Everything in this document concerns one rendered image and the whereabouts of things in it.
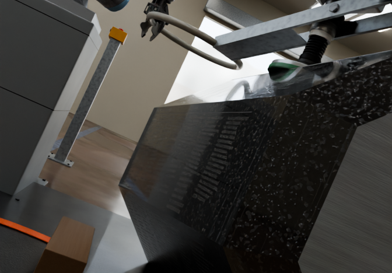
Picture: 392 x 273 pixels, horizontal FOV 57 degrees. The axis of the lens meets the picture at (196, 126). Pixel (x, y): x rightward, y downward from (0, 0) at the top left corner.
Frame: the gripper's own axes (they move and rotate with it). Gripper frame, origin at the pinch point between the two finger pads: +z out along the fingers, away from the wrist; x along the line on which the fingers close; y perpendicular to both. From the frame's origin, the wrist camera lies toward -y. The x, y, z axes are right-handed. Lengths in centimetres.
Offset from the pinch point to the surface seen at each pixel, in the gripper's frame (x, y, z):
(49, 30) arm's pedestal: -28.3, 26.7, 18.7
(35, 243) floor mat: 26, 43, 87
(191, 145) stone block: 69, 66, 30
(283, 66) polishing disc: 74, 42, -1
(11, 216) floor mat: 6, 37, 88
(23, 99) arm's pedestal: -24, 27, 51
